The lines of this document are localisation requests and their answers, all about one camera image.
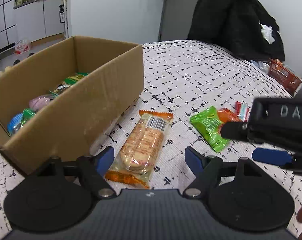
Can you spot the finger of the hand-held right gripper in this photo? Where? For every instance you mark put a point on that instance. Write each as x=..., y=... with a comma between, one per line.
x=271, y=156
x=233, y=130

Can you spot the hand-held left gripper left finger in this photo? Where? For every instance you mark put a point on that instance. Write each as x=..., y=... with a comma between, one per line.
x=104, y=158

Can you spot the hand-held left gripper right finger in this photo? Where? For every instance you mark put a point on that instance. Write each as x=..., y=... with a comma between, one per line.
x=193, y=158

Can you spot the orange snack packet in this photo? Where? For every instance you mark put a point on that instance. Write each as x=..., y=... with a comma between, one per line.
x=228, y=116

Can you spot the red and white candy packet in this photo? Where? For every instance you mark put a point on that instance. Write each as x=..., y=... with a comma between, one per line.
x=242, y=110

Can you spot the orange bread packet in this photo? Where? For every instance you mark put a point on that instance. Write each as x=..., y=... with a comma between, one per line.
x=143, y=142

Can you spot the brown cardboard box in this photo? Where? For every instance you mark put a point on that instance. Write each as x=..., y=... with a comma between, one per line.
x=78, y=110

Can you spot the black and white cookie packet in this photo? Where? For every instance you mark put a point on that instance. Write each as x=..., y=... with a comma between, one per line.
x=62, y=88

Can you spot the green noodle snack packet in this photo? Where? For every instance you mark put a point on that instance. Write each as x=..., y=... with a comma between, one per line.
x=74, y=78

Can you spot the pink snack packet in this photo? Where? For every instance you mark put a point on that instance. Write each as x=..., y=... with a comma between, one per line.
x=39, y=102

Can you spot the small green snack packet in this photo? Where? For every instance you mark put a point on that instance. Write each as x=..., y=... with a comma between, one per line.
x=28, y=116

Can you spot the blue cookie packet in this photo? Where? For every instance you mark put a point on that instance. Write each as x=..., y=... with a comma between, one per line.
x=14, y=124

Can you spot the red plastic basket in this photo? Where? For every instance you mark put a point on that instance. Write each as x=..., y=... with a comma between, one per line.
x=283, y=76

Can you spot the black-patterned white blanket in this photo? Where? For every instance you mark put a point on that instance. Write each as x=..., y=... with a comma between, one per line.
x=191, y=80

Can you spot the white crumpled cloth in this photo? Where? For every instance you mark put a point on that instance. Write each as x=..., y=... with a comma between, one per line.
x=267, y=32

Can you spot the black coat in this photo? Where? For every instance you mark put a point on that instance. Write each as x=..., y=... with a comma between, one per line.
x=236, y=17

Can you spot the black slipper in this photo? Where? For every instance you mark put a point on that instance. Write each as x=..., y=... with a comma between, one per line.
x=30, y=54
x=16, y=61

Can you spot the red and white plastic bag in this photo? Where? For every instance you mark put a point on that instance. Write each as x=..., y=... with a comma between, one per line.
x=22, y=47

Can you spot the dark spray bottle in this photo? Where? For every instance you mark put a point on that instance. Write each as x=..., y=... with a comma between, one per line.
x=61, y=13

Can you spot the white cabinet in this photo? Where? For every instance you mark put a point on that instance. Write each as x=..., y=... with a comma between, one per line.
x=33, y=20

